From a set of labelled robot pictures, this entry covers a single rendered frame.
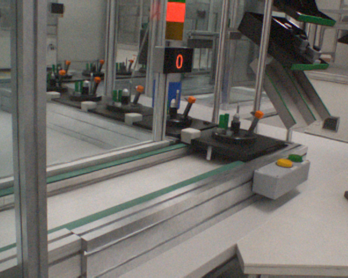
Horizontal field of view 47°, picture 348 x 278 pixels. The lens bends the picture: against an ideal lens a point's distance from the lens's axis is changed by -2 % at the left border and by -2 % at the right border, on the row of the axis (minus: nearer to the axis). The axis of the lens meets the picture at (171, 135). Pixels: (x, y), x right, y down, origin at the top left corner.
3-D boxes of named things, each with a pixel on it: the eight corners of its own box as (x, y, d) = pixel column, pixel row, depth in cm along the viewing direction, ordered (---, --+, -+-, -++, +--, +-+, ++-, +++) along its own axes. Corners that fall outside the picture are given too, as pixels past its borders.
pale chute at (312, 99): (322, 121, 157) (331, 115, 154) (304, 124, 149) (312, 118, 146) (287, 63, 167) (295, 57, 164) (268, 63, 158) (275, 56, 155)
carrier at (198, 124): (218, 130, 146) (222, 95, 143) (176, 141, 128) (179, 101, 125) (167, 116, 161) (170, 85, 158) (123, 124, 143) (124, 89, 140)
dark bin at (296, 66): (311, 70, 142) (322, 52, 138) (290, 70, 134) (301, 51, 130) (258, 31, 158) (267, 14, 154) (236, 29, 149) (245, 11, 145)
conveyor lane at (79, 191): (279, 172, 133) (284, 143, 130) (64, 277, 70) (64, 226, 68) (209, 152, 150) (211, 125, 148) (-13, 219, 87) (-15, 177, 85)
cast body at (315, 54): (316, 68, 149) (326, 51, 145) (310, 68, 146) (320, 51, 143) (301, 56, 154) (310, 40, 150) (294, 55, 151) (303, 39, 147)
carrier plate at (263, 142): (284, 147, 131) (285, 141, 130) (246, 161, 113) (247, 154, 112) (222, 131, 145) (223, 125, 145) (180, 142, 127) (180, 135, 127)
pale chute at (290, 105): (307, 126, 146) (316, 120, 143) (286, 130, 138) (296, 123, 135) (271, 64, 155) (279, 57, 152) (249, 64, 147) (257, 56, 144)
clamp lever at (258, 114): (253, 134, 125) (264, 113, 121) (250, 135, 123) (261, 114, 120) (244, 127, 126) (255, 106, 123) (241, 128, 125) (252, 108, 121)
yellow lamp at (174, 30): (185, 40, 114) (187, 22, 113) (174, 40, 110) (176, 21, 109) (172, 39, 117) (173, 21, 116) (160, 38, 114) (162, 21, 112)
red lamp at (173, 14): (187, 22, 113) (189, 4, 112) (176, 21, 109) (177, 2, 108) (173, 21, 116) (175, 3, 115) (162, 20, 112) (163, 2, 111)
